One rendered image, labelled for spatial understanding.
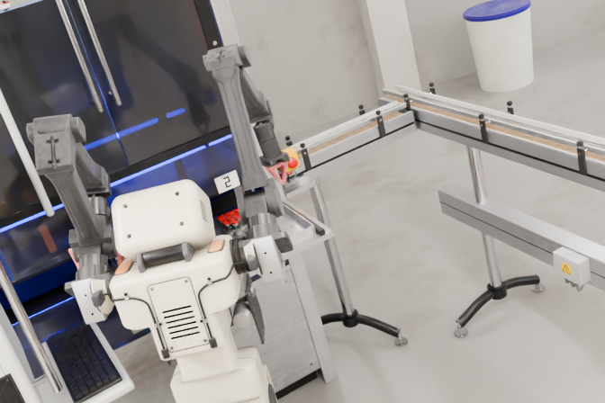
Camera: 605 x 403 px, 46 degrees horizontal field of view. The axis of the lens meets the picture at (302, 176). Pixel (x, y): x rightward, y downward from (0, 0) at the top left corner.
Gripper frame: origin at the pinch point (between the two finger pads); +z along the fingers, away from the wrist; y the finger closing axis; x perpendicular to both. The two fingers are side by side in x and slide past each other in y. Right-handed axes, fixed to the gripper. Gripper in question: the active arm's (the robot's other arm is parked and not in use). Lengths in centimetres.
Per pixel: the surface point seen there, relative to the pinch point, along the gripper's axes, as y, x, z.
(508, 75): 232, -277, 72
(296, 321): 45, 0, 69
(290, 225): 13.8, -1.8, 19.4
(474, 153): 22, -86, 30
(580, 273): -31, -78, 65
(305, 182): 40.4, -22.1, 16.5
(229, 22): 29, -11, -50
